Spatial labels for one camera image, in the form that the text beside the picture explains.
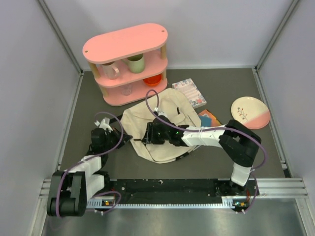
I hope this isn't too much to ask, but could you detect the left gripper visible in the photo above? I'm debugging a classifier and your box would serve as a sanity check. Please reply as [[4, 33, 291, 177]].
[[103, 126, 132, 150]]

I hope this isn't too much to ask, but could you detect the cream canvas backpack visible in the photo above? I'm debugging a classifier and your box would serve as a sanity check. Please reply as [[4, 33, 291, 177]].
[[121, 88, 201, 164]]

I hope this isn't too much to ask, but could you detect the blue orange book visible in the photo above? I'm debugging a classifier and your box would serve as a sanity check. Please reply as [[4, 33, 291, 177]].
[[198, 110, 222, 127]]

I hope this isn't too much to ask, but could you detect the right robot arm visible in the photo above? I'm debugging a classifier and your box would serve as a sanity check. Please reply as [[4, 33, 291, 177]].
[[141, 116, 261, 195]]

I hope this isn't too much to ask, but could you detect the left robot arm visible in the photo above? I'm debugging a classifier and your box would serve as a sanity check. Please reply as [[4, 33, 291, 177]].
[[47, 128, 132, 217]]

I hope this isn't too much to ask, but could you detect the clear glass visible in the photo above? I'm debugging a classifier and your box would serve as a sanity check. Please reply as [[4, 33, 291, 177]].
[[120, 84, 132, 96]]

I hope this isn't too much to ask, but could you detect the orange bowl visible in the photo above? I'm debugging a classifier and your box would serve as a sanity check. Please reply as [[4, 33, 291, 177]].
[[143, 74, 162, 87]]

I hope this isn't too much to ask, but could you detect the floral white book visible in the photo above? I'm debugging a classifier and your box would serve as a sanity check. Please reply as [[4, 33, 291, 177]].
[[172, 78, 207, 109]]

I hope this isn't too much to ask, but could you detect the pink mug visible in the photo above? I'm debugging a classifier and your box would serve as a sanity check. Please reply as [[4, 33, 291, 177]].
[[101, 61, 120, 80]]

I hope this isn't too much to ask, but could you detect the green mug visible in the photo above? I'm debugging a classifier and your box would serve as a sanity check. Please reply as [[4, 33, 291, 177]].
[[122, 54, 145, 74]]

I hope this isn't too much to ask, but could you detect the pink three-tier shelf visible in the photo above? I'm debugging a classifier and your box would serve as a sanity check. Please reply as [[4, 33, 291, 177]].
[[82, 23, 168, 106]]

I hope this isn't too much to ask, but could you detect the cream and pink plate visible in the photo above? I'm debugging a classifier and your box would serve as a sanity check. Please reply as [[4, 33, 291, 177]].
[[230, 96, 271, 129]]

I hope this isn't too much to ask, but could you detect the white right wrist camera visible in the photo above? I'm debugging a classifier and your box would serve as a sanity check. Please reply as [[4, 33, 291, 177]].
[[154, 107, 168, 118]]

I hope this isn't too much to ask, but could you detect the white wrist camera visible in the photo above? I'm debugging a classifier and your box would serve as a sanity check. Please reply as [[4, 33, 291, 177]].
[[94, 118, 113, 131], [154, 107, 168, 118]]

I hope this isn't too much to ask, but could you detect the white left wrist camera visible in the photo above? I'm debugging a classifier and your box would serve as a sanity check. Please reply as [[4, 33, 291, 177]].
[[94, 118, 113, 131]]

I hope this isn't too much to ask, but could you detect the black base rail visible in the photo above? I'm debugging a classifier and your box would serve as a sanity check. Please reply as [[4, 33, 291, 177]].
[[100, 178, 259, 205]]

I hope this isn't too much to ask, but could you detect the grey cable duct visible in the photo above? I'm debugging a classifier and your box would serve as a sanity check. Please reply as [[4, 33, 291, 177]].
[[87, 197, 250, 211]]

